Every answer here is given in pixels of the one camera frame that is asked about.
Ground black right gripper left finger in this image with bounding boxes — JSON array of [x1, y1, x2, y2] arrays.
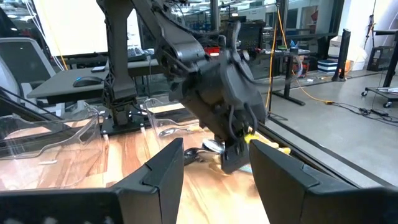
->
[[0, 138, 185, 224]]

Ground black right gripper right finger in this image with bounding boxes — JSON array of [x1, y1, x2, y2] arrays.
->
[[248, 139, 398, 224]]

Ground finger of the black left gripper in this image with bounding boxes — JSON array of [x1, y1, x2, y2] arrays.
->
[[235, 141, 251, 172], [221, 143, 239, 175]]

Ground black-legged work desk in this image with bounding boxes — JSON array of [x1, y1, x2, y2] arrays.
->
[[264, 46, 312, 106]]

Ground clear plastic bin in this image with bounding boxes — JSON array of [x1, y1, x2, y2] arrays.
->
[[143, 98, 203, 150], [0, 110, 105, 191]]

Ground black keyboard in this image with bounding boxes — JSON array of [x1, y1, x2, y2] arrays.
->
[[126, 47, 147, 62]]

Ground blue white striped box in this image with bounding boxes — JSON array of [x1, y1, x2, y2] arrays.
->
[[317, 58, 339, 75]]

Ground white cardboard box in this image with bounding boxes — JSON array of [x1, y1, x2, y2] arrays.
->
[[328, 35, 343, 57]]

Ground black pillar stand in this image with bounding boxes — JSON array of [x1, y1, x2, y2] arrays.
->
[[331, 28, 352, 82]]

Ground black computer mouse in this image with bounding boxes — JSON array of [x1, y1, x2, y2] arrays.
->
[[72, 75, 104, 88]]

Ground grey desk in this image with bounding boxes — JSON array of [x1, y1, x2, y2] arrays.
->
[[26, 57, 165, 106]]

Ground black wheeled cart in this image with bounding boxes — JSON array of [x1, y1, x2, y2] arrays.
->
[[361, 29, 398, 108]]

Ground large white screen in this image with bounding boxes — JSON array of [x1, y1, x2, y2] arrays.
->
[[32, 0, 142, 57]]

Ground grey office chair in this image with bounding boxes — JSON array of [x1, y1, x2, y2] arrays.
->
[[0, 37, 65, 118]]

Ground yellow cable tag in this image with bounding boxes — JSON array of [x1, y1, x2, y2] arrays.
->
[[244, 133, 261, 144]]

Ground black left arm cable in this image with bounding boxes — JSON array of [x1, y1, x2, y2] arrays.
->
[[226, 102, 259, 141]]

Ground blue-handled black spoon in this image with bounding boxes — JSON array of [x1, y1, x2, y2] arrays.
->
[[183, 147, 205, 166]]

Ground black aluminium table frame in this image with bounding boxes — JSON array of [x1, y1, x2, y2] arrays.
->
[[0, 86, 392, 189]]

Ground yellow extension cable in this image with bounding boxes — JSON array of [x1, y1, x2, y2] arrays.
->
[[264, 7, 336, 110]]

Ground black power cable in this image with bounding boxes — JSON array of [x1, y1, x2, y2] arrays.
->
[[332, 101, 398, 124]]

